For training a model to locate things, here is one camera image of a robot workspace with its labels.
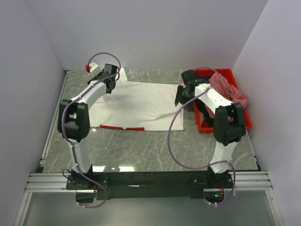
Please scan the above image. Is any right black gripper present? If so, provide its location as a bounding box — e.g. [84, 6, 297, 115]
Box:
[174, 85, 194, 109]

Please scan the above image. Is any white t shirt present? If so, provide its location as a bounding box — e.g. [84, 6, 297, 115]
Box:
[89, 69, 183, 131]

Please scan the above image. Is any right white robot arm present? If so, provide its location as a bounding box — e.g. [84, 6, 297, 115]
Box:
[174, 69, 246, 188]

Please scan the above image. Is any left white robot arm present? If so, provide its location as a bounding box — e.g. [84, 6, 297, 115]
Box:
[57, 63, 120, 189]

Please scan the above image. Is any black t shirt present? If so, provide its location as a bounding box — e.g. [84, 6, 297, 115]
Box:
[195, 99, 214, 127]

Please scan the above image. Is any dusty pink t shirt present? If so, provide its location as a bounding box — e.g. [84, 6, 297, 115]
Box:
[213, 76, 248, 108]

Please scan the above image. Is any red plastic bin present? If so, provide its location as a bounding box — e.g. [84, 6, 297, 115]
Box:
[192, 68, 252, 134]

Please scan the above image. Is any black base beam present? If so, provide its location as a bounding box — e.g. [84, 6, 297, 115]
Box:
[66, 170, 233, 200]

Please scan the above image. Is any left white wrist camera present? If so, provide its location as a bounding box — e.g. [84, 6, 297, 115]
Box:
[85, 62, 98, 73]

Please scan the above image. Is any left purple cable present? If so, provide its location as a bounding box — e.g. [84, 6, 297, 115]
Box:
[61, 52, 122, 209]

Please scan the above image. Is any purple cable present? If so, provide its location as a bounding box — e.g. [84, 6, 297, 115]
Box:
[168, 68, 236, 205]
[61, 52, 122, 209]

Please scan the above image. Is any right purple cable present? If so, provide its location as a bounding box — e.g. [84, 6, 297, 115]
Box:
[168, 68, 236, 205]

